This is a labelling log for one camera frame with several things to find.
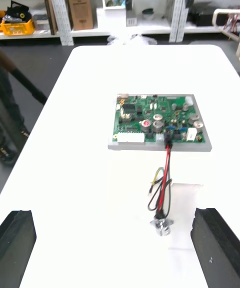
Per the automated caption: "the clear plastic bag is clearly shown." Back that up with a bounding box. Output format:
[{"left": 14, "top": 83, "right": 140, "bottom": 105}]
[{"left": 106, "top": 34, "right": 158, "bottom": 46}]

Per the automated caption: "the black tripod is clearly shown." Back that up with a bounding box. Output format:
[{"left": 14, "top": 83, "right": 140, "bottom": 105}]
[{"left": 0, "top": 50, "right": 48, "bottom": 167}]

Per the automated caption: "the white shelf with cardboard box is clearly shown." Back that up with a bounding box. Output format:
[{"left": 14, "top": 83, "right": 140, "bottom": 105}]
[{"left": 58, "top": 0, "right": 181, "bottom": 45}]

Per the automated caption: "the white tube frame cart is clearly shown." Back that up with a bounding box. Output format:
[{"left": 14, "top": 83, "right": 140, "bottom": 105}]
[{"left": 211, "top": 8, "right": 240, "bottom": 61}]

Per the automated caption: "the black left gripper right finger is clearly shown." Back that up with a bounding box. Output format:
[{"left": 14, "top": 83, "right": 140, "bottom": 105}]
[{"left": 190, "top": 207, "right": 240, "bottom": 288}]

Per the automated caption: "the green circuit board, grey frame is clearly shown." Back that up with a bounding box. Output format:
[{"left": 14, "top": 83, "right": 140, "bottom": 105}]
[{"left": 107, "top": 93, "right": 213, "bottom": 153}]

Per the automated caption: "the cable bundle with metal plug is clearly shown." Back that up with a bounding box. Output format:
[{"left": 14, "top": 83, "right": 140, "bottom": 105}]
[{"left": 147, "top": 131, "right": 175, "bottom": 236}]

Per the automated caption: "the white shelf with yellow crate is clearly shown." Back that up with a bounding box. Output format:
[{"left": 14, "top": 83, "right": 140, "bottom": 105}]
[{"left": 0, "top": 0, "right": 66, "bottom": 46}]

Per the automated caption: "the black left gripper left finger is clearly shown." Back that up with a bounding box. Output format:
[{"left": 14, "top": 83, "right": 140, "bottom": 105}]
[{"left": 0, "top": 209, "right": 37, "bottom": 288}]

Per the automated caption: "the white shelf with black case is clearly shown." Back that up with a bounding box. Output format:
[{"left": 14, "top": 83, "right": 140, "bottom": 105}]
[{"left": 174, "top": 0, "right": 240, "bottom": 43}]

